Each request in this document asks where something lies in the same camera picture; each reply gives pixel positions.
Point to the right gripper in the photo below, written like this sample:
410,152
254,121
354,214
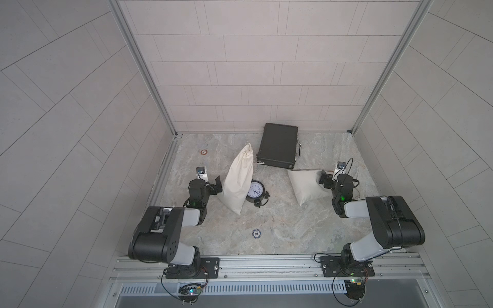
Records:
327,180

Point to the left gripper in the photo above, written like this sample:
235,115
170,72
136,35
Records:
210,186

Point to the white cloth soil bag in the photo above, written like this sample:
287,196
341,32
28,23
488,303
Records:
238,179

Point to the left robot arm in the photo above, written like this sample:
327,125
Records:
156,238

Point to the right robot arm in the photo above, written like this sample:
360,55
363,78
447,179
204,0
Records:
394,226

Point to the black alarm clock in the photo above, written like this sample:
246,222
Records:
257,194

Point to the black ribbed briefcase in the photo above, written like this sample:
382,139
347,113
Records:
279,146

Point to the blue poker chip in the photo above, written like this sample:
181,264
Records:
256,233

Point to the left circuit board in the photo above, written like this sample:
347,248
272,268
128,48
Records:
190,292

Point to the circuit board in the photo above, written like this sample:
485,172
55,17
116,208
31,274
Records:
355,290
190,292

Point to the ventilation grille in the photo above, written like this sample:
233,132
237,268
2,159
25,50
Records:
241,288

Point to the right circuit board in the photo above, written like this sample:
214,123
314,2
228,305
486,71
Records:
355,290

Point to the right corner aluminium profile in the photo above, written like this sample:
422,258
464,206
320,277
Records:
413,25

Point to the corner aluminium profile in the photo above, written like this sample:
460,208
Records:
413,25
128,36

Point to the left corner aluminium profile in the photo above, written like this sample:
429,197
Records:
128,36

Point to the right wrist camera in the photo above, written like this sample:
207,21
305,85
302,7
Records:
340,168

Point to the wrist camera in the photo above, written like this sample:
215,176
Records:
340,168
201,173

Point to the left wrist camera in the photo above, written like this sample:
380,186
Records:
201,173

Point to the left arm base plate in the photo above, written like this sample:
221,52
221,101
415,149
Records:
207,267

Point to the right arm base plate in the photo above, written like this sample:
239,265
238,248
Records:
344,265

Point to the aluminium mounting rail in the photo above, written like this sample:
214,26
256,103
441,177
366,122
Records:
298,267

